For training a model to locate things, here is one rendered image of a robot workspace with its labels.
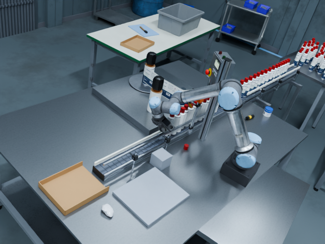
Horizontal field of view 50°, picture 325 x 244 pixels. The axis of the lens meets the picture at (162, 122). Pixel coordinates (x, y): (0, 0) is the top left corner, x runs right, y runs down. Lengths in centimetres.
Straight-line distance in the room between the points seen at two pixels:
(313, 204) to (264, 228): 175
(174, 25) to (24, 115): 242
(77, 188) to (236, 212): 95
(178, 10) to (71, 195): 347
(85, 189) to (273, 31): 574
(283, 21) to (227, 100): 525
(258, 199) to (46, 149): 139
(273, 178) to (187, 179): 63
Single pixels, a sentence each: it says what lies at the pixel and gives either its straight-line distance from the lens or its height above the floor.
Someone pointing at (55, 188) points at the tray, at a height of 83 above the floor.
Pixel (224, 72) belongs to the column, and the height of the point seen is 142.
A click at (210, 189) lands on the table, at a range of 228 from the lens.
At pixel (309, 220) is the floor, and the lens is 374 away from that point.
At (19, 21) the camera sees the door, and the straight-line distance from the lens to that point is 586.
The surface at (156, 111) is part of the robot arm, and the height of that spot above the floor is 117.
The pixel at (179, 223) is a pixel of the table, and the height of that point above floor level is 83.
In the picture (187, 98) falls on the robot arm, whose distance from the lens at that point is 222.
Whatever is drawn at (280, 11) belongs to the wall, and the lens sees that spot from 714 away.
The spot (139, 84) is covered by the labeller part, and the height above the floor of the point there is 89.
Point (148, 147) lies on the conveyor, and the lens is 237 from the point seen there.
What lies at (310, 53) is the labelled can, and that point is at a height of 102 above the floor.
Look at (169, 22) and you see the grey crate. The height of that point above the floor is 93.
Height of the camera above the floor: 238
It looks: 35 degrees down
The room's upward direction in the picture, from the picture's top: 13 degrees clockwise
